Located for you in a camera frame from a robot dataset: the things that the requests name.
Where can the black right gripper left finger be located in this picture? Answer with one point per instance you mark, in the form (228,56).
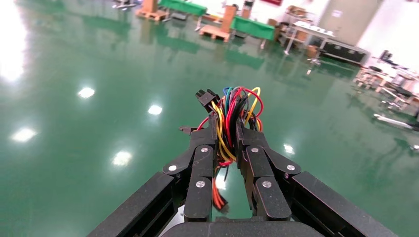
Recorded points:
(201,170)

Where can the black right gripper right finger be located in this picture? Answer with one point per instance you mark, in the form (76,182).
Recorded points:
(258,170)

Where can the small cardboard box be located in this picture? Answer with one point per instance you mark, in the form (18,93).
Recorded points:
(312,51)

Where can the wooden pallet with cardboard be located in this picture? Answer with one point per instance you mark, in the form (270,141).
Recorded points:
(216,31)
(152,13)

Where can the green covered table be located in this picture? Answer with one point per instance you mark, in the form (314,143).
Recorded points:
(253,27)
(183,6)

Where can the white bar on floor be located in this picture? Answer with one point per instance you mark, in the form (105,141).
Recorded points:
(392,121)

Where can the black flight case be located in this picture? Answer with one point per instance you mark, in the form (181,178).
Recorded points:
(343,52)

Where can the white work table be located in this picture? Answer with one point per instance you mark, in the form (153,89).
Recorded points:
(311,29)

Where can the cluttered workbench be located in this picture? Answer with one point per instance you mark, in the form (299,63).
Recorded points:
(401,80)

